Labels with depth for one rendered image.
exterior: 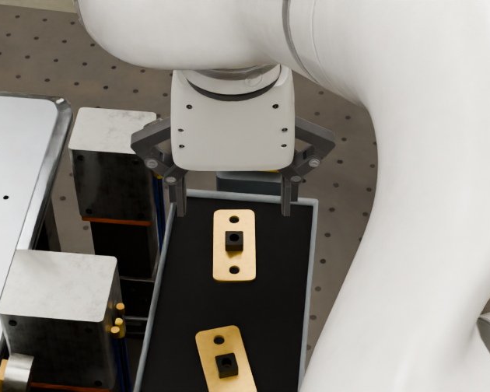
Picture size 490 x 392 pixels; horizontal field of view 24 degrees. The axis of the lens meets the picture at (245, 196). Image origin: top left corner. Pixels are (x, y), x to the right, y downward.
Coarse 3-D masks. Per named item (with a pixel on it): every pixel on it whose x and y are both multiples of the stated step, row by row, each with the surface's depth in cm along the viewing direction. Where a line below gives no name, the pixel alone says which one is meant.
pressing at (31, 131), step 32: (0, 96) 141; (32, 96) 141; (0, 128) 137; (32, 128) 137; (64, 128) 137; (0, 160) 133; (32, 160) 133; (0, 192) 130; (32, 192) 130; (0, 224) 127; (32, 224) 126; (0, 256) 124; (0, 288) 121; (0, 352) 115
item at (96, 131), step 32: (96, 128) 128; (128, 128) 128; (96, 160) 127; (128, 160) 127; (96, 192) 131; (128, 192) 131; (160, 192) 135; (96, 224) 137; (128, 224) 135; (160, 224) 137; (128, 256) 141; (128, 288) 145
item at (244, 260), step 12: (216, 216) 106; (228, 216) 106; (240, 216) 106; (252, 216) 106; (216, 228) 105; (228, 228) 105; (240, 228) 105; (252, 228) 105; (216, 240) 104; (228, 240) 103; (240, 240) 103; (252, 240) 104; (216, 252) 103; (228, 252) 103; (240, 252) 103; (252, 252) 103; (216, 264) 102; (228, 264) 102; (240, 264) 102; (252, 264) 102; (216, 276) 101; (228, 276) 101; (240, 276) 101; (252, 276) 101
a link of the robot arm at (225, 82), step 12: (192, 72) 84; (204, 72) 84; (216, 72) 83; (228, 72) 83; (240, 72) 83; (252, 72) 83; (264, 72) 84; (276, 72) 85; (204, 84) 84; (216, 84) 84; (228, 84) 84; (240, 84) 84; (252, 84) 84; (264, 84) 85
